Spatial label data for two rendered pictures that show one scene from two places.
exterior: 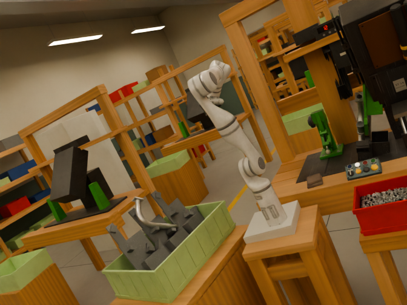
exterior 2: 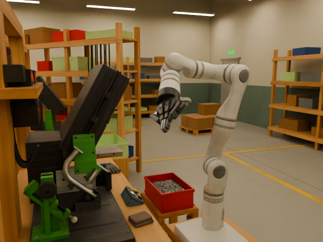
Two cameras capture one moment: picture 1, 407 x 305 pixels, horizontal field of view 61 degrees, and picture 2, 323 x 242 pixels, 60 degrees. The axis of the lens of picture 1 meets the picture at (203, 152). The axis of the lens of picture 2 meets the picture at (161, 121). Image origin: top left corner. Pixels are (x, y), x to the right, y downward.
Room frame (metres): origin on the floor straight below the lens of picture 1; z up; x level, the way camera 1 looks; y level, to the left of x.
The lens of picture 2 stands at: (2.60, 0.38, 1.59)
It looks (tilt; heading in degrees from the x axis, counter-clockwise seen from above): 9 degrees down; 217
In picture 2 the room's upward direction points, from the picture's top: straight up
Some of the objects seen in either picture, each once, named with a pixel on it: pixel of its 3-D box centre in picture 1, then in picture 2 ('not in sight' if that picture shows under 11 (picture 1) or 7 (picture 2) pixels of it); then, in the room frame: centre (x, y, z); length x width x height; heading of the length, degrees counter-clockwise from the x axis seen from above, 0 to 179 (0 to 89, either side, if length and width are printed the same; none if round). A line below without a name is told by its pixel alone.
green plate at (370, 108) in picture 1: (371, 100); (84, 151); (1.68, -0.87, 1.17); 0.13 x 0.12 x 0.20; 59
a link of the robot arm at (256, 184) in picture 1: (254, 173); (214, 176); (1.50, -0.17, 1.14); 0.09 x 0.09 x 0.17; 51
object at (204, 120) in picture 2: not in sight; (204, 117); (-4.39, -3.42, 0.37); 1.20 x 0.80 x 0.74; 154
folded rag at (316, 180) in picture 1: (314, 180); (141, 218); (1.68, -0.45, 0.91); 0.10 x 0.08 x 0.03; 159
